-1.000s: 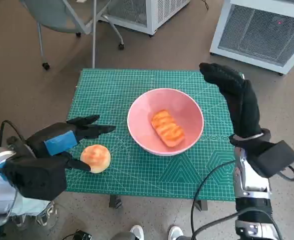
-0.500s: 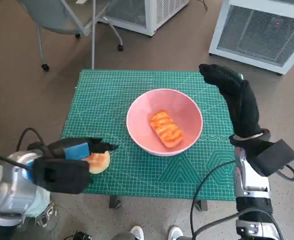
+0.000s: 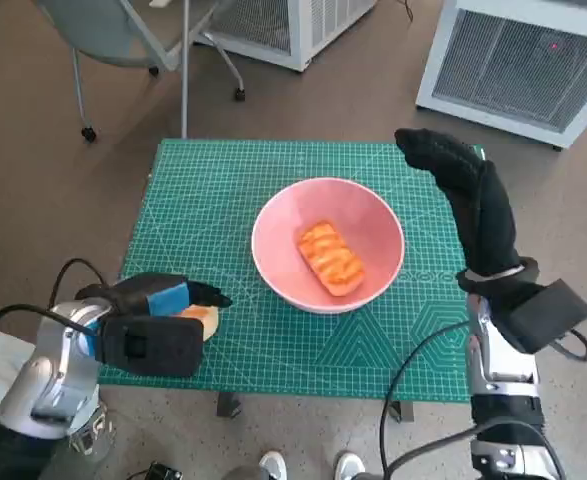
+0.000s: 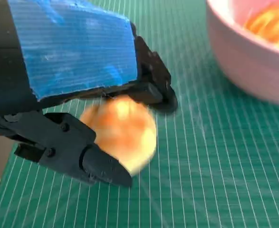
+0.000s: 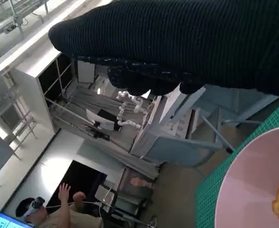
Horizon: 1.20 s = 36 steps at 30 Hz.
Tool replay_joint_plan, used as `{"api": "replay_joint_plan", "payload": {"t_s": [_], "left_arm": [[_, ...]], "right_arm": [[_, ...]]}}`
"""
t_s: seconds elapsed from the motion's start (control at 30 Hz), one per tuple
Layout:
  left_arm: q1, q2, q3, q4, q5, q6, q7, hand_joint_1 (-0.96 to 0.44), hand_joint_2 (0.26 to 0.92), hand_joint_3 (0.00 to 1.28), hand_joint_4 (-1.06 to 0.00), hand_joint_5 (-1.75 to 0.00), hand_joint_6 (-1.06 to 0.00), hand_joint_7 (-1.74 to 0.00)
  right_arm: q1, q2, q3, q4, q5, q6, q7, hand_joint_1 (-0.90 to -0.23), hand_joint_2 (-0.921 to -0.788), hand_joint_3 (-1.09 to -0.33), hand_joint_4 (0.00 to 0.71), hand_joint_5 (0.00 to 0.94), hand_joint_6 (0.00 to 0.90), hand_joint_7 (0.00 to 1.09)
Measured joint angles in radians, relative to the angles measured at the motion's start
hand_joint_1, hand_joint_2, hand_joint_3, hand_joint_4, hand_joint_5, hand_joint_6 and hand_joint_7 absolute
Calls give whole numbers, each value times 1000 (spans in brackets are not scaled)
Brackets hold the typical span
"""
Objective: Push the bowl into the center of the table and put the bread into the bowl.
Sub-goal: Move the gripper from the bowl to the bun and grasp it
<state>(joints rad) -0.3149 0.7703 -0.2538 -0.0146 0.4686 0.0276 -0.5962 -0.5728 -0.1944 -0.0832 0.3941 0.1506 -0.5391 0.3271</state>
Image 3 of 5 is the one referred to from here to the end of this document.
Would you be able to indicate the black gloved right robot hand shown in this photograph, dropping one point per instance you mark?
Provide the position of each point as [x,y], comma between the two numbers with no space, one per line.
[483,215]

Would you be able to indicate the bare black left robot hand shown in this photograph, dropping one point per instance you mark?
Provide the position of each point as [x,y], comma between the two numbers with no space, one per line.
[133,295]

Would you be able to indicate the round toy bread bun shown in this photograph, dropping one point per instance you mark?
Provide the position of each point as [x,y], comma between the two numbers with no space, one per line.
[209,322]

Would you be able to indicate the long orange toy bread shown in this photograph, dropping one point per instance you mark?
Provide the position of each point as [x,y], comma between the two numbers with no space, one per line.
[330,257]

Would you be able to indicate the pink bowl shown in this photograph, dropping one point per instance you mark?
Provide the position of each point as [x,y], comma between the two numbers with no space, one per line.
[283,220]

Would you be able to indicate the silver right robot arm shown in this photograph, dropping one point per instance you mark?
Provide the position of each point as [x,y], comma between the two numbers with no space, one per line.
[503,380]

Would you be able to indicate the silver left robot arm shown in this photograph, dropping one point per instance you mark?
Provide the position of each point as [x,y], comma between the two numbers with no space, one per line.
[48,365]

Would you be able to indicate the green cutting mat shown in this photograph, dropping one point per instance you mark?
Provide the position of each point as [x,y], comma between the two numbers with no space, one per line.
[213,210]

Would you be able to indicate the person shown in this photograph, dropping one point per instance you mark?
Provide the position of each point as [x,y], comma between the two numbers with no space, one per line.
[5,360]

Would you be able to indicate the white cabinet with mesh front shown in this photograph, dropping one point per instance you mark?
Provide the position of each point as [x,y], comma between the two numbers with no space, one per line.
[513,65]

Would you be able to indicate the small black device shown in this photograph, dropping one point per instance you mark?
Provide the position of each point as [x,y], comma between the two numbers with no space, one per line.
[163,471]

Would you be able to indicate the white shoe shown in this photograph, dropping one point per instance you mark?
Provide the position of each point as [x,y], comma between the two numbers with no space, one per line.
[273,466]
[349,466]

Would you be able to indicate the grey metal pole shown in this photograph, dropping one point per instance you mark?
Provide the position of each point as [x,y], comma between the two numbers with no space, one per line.
[185,75]

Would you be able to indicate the white cabinet with louvred panel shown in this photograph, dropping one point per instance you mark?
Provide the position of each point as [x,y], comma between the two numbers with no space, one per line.
[318,25]

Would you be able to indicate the grey office chair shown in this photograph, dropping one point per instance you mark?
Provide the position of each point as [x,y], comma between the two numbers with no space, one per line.
[118,30]

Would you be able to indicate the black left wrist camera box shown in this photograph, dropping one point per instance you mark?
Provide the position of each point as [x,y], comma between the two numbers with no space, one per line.
[148,345]

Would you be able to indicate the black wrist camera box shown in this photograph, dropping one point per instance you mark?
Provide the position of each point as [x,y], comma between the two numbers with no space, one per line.
[548,315]
[148,345]

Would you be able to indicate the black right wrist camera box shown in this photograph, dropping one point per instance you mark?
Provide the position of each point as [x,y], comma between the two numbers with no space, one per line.
[548,315]

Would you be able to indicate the black table bracket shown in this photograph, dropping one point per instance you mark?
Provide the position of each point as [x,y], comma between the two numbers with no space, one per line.
[229,404]
[403,411]

